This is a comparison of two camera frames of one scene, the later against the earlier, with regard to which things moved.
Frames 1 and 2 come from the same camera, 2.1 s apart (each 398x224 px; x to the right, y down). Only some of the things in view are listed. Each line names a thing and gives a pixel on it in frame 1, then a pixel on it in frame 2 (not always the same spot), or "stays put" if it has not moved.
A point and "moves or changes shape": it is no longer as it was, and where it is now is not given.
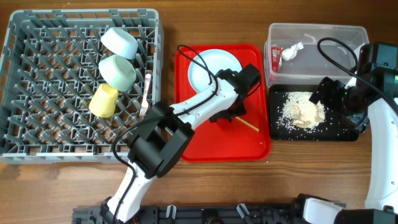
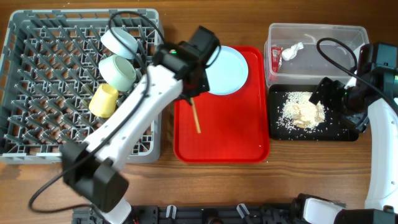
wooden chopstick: (254, 127) moves or changes shape
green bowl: (118, 72) stays put
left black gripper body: (232, 112) -> (201, 86)
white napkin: (289, 53) stays put
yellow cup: (103, 102) stays put
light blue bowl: (120, 42) stays put
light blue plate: (216, 60) moves or changes shape
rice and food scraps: (301, 113) stays put
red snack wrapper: (277, 53) stays put
